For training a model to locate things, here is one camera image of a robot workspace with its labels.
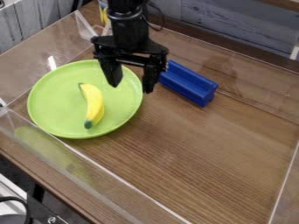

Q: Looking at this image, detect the yellow labelled tin can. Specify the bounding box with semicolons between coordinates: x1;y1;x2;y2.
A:
98;0;109;25

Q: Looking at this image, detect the green round plate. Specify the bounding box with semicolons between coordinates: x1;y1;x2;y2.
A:
27;59;143;139

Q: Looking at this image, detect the clear acrylic corner bracket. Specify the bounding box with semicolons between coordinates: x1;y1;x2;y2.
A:
75;10;113;41

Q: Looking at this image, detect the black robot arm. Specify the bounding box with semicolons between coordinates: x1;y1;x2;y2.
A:
91;0;169;94

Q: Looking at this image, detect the black cable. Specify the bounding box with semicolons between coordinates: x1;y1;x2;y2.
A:
0;196;34;224

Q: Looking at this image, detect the blue plastic block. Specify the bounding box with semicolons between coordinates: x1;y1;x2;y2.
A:
159;59;220;107

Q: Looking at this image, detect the yellow toy banana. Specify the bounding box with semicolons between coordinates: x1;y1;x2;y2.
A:
79;83;105;130

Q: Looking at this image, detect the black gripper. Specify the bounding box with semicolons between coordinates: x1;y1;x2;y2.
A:
91;14;169;94

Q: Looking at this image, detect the clear acrylic tray wall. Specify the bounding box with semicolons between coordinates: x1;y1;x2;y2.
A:
0;107;192;224

